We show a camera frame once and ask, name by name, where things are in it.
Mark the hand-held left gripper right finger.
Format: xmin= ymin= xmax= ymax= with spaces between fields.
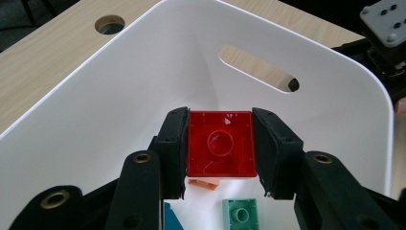
xmin=252 ymin=107 xmax=305 ymax=200

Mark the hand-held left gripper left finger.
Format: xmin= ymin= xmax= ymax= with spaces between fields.
xmin=147 ymin=106 xmax=191 ymax=200

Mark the pink toy block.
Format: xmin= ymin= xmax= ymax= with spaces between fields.
xmin=187 ymin=177 xmax=221 ymax=192

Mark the red toy block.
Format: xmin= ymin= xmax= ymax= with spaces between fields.
xmin=186 ymin=110 xmax=258 ymax=179

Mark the blue toy block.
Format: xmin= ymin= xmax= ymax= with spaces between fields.
xmin=163 ymin=201 xmax=186 ymax=230

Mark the green toy block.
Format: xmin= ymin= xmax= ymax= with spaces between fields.
xmin=221 ymin=197 xmax=260 ymax=230

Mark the white plastic bin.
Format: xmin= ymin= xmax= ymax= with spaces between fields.
xmin=0 ymin=0 xmax=395 ymax=230

